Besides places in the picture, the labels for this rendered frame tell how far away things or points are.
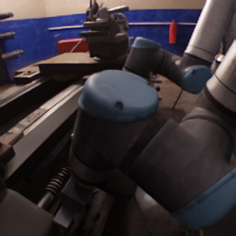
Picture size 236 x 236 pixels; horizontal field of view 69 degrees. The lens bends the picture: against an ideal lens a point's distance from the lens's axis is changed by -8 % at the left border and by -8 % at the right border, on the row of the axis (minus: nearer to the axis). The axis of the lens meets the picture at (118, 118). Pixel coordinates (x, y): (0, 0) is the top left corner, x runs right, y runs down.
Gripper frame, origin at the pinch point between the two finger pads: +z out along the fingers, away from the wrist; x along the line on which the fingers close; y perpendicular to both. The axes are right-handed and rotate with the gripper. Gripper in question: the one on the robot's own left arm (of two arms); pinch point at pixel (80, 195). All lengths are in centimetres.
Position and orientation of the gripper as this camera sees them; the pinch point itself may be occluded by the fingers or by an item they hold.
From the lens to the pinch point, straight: 48.7
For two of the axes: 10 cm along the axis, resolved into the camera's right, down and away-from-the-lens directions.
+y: -8.8, -4.6, 0.8
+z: -2.9, 6.8, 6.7
